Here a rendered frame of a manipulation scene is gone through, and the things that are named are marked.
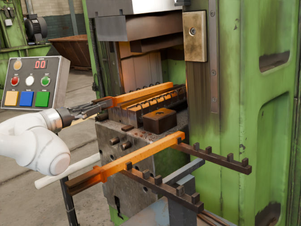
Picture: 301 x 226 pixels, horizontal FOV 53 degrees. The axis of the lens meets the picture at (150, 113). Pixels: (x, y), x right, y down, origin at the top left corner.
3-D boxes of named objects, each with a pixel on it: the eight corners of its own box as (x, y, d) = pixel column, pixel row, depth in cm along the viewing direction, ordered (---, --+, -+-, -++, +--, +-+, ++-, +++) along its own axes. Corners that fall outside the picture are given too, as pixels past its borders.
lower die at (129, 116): (137, 128, 125) (135, 109, 122) (109, 119, 139) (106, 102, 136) (199, 102, 151) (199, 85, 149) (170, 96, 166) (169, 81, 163)
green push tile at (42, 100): (46, 106, 145) (49, 91, 147) (34, 106, 148) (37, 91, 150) (48, 107, 147) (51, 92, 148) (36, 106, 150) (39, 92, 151)
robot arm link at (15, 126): (36, 131, 109) (54, 147, 101) (-9, 147, 99) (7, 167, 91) (32, 105, 104) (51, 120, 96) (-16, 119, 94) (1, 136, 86)
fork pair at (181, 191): (194, 205, 67) (194, 197, 66) (176, 195, 71) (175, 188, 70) (248, 164, 81) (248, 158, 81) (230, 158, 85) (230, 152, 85)
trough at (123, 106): (128, 110, 126) (127, 107, 126) (120, 108, 130) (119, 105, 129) (191, 87, 153) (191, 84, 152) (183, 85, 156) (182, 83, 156)
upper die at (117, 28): (127, 41, 113) (124, 15, 110) (97, 41, 127) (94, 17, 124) (196, 29, 140) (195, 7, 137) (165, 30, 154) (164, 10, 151)
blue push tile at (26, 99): (30, 106, 149) (32, 91, 150) (19, 105, 152) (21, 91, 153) (32, 107, 151) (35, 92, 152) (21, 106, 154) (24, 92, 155)
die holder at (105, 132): (161, 239, 125) (151, 142, 111) (107, 204, 152) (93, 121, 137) (233, 181, 161) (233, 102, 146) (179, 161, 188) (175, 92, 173)
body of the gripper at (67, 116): (53, 126, 111) (75, 119, 117) (65, 131, 105) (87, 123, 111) (49, 107, 109) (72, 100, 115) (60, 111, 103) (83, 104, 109)
